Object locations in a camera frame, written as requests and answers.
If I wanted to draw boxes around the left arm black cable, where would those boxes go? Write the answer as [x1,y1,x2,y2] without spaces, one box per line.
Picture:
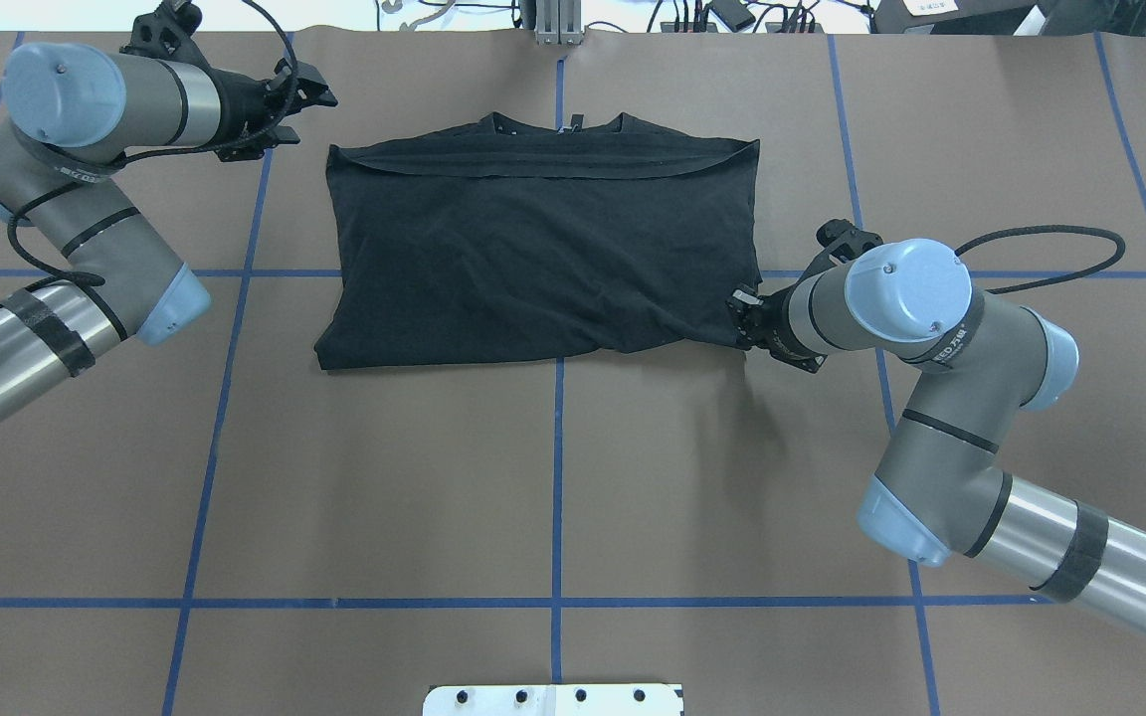
[6,0,299,280]

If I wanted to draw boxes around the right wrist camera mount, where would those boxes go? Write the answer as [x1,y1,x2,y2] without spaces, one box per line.
[809,219,884,272]

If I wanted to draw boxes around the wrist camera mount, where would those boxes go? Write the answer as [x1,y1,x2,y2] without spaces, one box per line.
[809,219,884,272]
[119,1,209,68]

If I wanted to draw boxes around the aluminium frame post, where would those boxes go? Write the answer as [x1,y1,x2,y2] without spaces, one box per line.
[518,0,584,47]

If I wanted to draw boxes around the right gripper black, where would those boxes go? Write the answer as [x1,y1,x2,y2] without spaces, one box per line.
[727,284,825,373]

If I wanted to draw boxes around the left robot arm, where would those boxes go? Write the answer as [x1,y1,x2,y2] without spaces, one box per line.
[0,40,337,423]

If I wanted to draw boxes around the black graphic t-shirt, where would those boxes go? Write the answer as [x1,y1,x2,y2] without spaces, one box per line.
[314,113,761,372]

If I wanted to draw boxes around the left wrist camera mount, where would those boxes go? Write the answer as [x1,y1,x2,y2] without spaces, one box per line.
[119,1,209,68]

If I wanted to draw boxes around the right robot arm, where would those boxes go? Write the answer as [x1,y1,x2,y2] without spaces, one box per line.
[727,239,1146,635]

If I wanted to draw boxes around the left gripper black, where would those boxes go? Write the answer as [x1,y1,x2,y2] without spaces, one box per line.
[217,61,338,162]

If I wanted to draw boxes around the white camera stand base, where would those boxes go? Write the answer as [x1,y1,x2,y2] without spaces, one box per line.
[422,680,685,715]

